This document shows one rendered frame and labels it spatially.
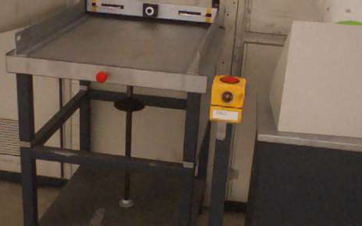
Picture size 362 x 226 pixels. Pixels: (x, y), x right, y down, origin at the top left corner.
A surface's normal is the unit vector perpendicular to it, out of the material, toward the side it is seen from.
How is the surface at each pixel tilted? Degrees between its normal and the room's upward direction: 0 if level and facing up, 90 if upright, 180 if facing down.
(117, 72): 90
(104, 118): 90
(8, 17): 90
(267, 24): 90
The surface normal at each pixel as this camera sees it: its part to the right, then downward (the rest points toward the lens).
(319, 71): -0.07, 0.36
